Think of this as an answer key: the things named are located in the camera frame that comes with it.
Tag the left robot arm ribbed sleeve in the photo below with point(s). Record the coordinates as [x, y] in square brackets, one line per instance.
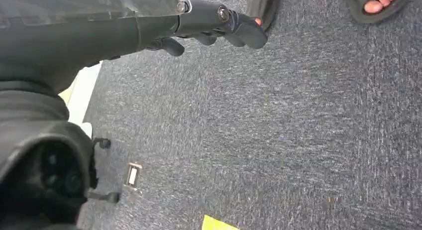
[29, 103]

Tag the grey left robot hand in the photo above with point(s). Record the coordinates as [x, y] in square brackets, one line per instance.
[82, 27]

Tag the black sandal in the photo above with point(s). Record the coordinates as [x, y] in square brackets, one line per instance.
[366, 15]
[263, 6]

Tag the yellow floor tape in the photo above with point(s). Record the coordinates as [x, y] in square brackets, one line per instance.
[217, 224]

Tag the person's foot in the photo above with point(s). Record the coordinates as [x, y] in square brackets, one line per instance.
[379, 2]
[258, 21]

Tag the silver floor socket plate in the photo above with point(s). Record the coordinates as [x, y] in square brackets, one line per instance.
[133, 176]

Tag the pale desk leg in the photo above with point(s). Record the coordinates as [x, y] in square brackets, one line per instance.
[84, 93]

